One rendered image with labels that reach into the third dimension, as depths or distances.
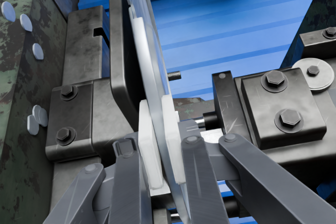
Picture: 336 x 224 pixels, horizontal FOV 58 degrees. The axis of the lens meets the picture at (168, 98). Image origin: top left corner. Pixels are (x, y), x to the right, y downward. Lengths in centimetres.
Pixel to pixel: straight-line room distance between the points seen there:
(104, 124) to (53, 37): 17
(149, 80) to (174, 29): 208
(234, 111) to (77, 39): 26
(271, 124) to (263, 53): 167
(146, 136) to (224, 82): 33
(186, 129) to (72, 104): 23
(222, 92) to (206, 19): 184
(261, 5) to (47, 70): 205
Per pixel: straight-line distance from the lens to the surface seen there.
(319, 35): 49
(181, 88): 189
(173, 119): 18
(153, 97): 18
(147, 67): 18
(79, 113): 37
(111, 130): 35
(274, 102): 42
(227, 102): 46
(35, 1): 45
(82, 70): 45
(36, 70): 40
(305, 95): 43
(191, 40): 214
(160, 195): 45
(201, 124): 59
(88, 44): 48
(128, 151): 16
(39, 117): 38
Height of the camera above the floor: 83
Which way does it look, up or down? 5 degrees down
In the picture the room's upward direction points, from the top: 79 degrees clockwise
